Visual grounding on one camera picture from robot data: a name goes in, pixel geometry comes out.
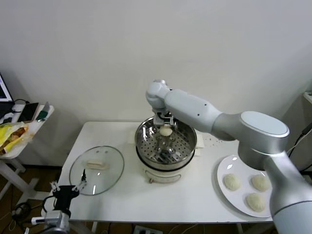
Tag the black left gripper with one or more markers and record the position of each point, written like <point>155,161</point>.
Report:
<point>64,195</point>

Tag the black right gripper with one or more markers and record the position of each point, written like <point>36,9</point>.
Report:
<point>158,117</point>

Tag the white steamed baozi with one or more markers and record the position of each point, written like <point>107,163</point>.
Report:
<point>260,182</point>
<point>255,201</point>
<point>165,131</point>
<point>232,182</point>

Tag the glass pot lid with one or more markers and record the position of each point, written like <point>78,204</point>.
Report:
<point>102,175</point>

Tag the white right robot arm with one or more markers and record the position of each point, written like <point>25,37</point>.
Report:
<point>195,109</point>

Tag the stainless steel steamer basket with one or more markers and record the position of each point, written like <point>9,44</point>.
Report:
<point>146,151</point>

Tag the white side table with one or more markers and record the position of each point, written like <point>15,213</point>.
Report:
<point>30,189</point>

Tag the white round plate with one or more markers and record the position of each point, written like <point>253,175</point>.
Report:
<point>226,165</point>

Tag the yellow snack bag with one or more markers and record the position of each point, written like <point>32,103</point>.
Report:
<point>9,136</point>

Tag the black smartphone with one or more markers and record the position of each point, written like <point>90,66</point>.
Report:
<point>28,112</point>

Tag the small black device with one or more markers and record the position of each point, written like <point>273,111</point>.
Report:
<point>7,120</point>

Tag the white floor power strip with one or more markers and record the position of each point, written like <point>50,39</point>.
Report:
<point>143,230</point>

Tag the open laptop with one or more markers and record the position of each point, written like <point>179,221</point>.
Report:
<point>3,92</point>

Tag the black power adapter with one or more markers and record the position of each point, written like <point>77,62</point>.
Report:
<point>307,129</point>

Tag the white shelf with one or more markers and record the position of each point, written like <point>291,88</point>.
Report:
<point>308,97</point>

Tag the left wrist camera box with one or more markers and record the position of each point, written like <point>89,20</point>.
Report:
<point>52,218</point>

